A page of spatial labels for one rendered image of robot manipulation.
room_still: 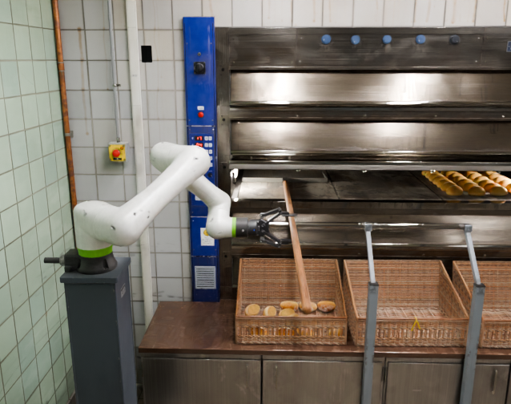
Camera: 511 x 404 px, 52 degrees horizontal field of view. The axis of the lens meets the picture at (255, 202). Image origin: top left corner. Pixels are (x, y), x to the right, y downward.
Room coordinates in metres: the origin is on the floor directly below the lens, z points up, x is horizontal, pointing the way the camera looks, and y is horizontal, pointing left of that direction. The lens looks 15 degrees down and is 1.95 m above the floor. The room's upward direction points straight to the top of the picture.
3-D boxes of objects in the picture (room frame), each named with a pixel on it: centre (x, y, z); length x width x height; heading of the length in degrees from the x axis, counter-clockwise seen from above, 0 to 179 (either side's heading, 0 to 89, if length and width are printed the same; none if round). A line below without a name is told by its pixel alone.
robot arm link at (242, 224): (2.31, 0.06, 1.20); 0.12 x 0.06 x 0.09; 179
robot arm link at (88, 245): (1.82, 0.58, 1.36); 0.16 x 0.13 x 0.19; 54
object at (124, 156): (2.82, 0.74, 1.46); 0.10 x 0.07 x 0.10; 88
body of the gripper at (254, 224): (2.30, -0.02, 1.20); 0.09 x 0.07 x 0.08; 89
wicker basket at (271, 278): (2.57, -0.18, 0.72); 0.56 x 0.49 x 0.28; 89
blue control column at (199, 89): (3.78, 0.26, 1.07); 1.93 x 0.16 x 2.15; 178
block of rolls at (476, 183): (3.24, -1.36, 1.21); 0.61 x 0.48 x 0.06; 178
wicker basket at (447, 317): (2.55, -0.77, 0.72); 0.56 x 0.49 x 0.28; 89
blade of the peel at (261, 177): (3.48, -0.19, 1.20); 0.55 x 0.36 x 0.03; 89
